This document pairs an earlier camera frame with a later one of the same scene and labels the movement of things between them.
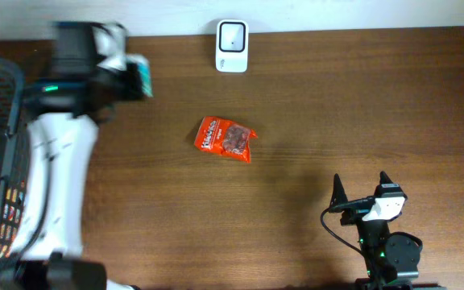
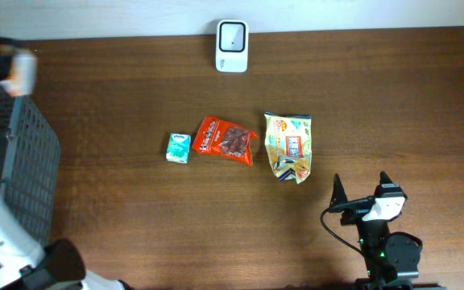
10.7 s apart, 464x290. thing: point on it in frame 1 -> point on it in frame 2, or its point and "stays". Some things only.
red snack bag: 225,137 stays
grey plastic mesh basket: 2,159 stays
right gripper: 339,203 stays
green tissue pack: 143,67 -> 178,149
